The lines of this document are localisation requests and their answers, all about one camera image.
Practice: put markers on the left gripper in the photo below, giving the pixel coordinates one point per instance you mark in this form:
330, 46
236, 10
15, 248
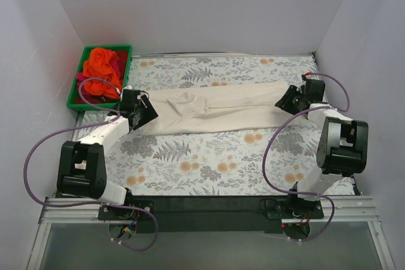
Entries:
141, 116

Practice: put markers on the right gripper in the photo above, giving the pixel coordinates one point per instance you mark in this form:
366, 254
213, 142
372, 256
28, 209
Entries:
293, 100

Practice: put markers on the cream t shirt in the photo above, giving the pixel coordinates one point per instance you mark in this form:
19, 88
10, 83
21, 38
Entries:
216, 109

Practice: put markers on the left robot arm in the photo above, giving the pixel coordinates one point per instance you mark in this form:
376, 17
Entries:
82, 167

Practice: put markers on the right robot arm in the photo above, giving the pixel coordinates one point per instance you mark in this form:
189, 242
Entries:
342, 149

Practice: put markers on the floral table mat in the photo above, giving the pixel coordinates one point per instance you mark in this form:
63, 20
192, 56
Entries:
246, 162

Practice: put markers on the orange t shirt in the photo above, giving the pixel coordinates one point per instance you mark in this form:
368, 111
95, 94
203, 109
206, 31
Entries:
104, 64

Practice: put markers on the green plastic bin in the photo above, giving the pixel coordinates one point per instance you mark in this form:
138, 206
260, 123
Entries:
76, 102

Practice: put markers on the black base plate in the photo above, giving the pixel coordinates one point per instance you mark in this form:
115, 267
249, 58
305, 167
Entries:
212, 213

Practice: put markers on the aluminium frame rail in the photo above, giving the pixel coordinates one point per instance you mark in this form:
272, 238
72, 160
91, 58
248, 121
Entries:
349, 236

